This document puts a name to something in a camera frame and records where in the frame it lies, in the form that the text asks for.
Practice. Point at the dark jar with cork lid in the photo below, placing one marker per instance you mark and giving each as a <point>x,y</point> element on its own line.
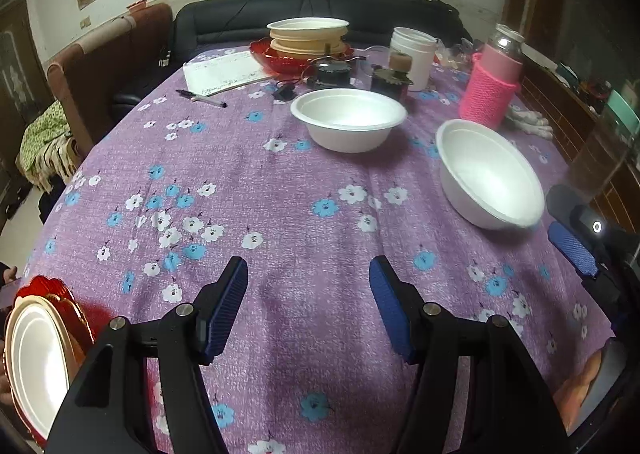
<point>390,84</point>

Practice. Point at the red glass plate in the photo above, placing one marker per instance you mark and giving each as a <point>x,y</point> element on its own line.
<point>280,63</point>

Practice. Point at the white paper notebook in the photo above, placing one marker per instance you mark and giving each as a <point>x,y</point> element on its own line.
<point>225,71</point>

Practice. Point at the person's right hand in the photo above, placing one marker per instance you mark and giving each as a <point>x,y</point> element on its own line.
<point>580,389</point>

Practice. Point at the brown round lid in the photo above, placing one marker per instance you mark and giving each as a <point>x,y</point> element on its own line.
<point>400,60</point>

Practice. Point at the beige plates at edge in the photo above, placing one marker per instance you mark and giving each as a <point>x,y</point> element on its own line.
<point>70,344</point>

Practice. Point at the black round gadget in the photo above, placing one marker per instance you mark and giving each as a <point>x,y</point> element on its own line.
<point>334,75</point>

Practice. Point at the purple floral tablecloth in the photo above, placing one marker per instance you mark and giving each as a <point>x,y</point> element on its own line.
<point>300,214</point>

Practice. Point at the teal box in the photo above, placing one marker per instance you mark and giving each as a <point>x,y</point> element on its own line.
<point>624,109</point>

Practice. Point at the beige bowl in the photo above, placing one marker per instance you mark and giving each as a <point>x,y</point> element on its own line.
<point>305,50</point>
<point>307,36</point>

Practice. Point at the brown armchair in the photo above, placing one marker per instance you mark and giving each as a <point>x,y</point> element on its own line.
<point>100,64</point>

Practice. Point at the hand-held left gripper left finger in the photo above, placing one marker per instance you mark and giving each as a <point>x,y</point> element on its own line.
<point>227,306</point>

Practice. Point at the small black clip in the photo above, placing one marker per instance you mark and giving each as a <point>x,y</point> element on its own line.
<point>285,92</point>

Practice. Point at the pink knit-sleeved glass jar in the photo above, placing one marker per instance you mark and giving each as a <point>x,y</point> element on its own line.
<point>487,89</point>

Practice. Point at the red gold-rimmed plate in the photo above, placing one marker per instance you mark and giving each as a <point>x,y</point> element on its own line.
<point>85,329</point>

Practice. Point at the white gloves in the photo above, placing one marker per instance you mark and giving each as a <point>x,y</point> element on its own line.
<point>530,121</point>

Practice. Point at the wooden glass cabinet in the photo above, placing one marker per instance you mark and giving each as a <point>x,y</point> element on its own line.
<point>17,59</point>

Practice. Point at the white plate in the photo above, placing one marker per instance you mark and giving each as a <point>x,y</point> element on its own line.
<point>30,295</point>

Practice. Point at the wooden side cabinet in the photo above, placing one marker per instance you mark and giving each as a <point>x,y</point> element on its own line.
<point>560,99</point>

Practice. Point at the green patterned cloth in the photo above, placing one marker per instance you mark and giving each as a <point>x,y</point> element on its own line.
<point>47,144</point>

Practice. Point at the white plastic jar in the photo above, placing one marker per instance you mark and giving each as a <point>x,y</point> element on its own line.
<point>417,46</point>

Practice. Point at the clear plastic bag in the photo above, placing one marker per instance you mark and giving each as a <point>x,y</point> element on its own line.
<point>455,54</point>

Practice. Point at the black leather sofa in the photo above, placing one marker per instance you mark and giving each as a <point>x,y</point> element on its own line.
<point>225,19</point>

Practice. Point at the wall socket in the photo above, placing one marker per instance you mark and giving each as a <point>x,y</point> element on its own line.
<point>86,22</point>

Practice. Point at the white bowl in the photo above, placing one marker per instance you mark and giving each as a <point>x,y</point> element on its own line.
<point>307,24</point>
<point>490,179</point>
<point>350,114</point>
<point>37,364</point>

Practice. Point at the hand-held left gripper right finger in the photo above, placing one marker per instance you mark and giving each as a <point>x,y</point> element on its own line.
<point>395,311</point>

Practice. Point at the black pen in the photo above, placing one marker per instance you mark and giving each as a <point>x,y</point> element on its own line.
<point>200,98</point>

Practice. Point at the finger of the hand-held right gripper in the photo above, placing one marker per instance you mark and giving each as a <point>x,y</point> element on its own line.
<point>570,214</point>
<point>572,249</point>

